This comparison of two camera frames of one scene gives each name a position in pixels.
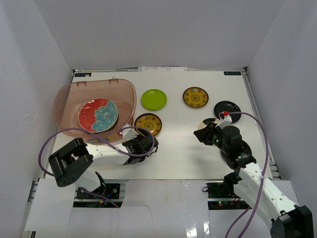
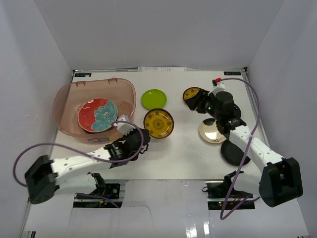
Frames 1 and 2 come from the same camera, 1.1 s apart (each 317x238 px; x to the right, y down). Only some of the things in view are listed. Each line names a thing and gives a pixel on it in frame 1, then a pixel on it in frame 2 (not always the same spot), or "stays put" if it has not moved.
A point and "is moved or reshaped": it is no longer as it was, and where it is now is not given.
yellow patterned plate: (149, 121) is moved or reshaped
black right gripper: (204, 135) to (198, 100)
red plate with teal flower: (98, 115) stays put
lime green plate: (154, 99) stays put
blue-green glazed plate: (106, 118) to (95, 126)
